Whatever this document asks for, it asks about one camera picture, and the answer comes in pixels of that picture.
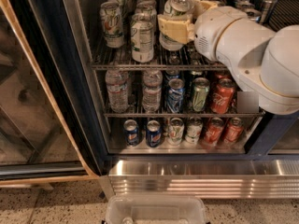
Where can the right Coca-Cola can bottom shelf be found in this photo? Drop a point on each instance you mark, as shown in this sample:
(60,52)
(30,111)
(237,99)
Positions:
(232,131)

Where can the top wire shelf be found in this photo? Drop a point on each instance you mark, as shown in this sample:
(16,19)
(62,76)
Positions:
(285,13)

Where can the left water bottle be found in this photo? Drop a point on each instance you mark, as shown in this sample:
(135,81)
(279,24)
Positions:
(117,90)

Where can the stainless steel fridge base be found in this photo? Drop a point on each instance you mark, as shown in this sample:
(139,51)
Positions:
(204,179)

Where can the left Coca-Cola can bottom shelf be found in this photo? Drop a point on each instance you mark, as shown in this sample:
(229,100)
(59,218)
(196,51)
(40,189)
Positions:
(213,131)

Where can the clear plastic bin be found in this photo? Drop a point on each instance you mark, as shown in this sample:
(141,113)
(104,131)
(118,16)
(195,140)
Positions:
(155,209)

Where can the left Pepsi can bottom shelf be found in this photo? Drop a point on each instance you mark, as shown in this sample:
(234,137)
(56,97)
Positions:
(131,132)

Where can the green can middle shelf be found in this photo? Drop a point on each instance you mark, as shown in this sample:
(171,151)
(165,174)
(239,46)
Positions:
(200,90)

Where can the left 7up can bottom shelf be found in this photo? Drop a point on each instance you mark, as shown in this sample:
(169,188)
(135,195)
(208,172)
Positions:
(175,131)

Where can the right white can bottom shelf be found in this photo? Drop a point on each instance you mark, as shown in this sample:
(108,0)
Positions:
(194,128)

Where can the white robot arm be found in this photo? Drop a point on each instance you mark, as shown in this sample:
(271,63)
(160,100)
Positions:
(259,59)

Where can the right water bottle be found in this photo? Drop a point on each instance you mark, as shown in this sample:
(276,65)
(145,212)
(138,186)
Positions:
(152,90)

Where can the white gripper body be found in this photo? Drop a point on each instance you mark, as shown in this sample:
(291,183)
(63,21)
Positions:
(215,28)

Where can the wire shelf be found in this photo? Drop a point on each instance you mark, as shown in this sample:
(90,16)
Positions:
(285,13)
(137,111)

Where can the front right Red Bull can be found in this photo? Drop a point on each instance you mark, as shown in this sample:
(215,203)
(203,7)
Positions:
(253,14)

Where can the open glass fridge door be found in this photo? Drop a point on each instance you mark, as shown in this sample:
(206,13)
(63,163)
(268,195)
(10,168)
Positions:
(48,124)

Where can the right Pepsi can bottom shelf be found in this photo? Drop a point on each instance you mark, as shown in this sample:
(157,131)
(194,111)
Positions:
(153,133)

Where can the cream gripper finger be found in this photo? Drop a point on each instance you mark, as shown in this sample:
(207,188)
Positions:
(179,29)
(201,6)

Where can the water bottle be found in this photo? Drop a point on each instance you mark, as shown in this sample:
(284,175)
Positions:
(152,90)
(117,90)

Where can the red Coca-Cola can middle shelf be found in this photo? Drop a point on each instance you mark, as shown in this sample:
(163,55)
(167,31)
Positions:
(222,96)

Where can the blue Pepsi can middle shelf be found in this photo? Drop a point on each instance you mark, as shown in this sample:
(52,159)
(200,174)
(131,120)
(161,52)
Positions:
(175,95)

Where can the middle wire shelf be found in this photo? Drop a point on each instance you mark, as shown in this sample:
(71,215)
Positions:
(137,111)

